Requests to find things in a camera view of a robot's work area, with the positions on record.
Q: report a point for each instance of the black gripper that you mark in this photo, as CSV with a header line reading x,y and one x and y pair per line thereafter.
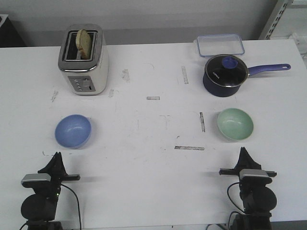
x,y
56,164
244,160

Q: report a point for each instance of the blue bowl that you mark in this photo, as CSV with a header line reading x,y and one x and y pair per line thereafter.
x,y
73,131

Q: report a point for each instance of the green bowl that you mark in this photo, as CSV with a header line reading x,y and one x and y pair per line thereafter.
x,y
235,124

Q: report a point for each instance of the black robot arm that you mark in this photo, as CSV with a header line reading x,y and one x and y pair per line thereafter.
x,y
39,209
258,200

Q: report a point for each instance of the glass pot lid blue knob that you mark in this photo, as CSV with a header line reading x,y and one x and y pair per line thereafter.
x,y
226,70

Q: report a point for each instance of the white chrome toaster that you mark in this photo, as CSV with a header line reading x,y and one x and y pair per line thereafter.
x,y
86,77

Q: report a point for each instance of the clear plastic food container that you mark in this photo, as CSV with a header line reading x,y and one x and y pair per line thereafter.
x,y
215,44

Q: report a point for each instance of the slice of toast bread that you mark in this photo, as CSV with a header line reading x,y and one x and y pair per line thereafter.
x,y
83,43

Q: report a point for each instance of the dark object at left edge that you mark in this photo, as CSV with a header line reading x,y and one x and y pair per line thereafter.
x,y
9,37

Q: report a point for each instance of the grey metal shelf upright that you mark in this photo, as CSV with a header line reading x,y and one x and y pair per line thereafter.
x,y
273,19

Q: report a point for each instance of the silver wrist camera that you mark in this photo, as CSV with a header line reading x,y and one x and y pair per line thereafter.
x,y
252,173
36,180

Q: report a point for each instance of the blue saucepan with handle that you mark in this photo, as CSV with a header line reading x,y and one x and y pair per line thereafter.
x,y
220,91

